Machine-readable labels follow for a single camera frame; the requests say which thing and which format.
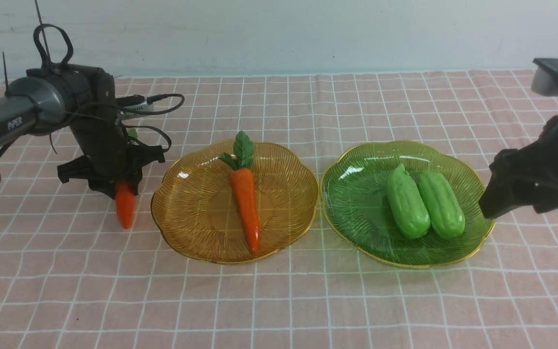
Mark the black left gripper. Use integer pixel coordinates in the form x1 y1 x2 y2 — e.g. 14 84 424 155
56 95 166 199

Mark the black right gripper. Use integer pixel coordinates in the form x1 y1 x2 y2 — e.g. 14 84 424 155
479 115 558 219

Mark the orange toy carrot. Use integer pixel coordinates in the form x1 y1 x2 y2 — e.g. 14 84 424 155
219 130 261 254
114 179 137 230

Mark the green toy gourd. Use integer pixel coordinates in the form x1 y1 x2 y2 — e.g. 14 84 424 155
417 172 465 240
387 163 431 240

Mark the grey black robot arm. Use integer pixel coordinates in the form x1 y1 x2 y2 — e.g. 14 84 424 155
0 24 558 218

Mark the amber ribbed plastic plate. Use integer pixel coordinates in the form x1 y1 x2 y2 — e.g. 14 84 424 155
151 140 319 265

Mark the green ribbed plastic plate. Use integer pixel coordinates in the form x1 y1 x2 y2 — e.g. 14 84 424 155
320 141 495 269

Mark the black camera cable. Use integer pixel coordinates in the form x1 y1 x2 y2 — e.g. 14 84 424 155
114 93 186 152

